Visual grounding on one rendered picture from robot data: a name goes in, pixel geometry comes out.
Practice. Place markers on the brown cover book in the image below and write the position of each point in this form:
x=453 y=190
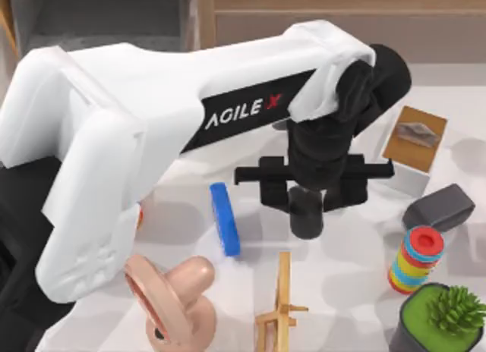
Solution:
x=414 y=147

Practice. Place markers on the wooden easel stand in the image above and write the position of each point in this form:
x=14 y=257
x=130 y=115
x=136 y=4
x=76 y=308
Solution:
x=283 y=291

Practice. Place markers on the dark grey box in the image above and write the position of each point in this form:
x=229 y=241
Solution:
x=440 y=209

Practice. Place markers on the stack of coloured rings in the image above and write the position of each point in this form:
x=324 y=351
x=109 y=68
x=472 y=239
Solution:
x=412 y=264

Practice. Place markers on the peach pink rounded toy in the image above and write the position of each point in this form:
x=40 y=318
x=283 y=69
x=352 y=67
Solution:
x=190 y=280

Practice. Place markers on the dark pot with green plant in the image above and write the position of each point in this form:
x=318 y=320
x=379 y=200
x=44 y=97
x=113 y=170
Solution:
x=429 y=321

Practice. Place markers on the wooden drawer front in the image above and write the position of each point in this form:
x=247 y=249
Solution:
x=417 y=37

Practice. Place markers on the wooden cupboard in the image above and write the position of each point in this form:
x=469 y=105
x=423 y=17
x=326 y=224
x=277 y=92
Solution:
x=379 y=3

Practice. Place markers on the grey cabinet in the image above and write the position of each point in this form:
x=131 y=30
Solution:
x=106 y=14

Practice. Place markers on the wooden furniture post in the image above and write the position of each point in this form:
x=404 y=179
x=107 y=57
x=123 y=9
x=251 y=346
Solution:
x=7 y=26

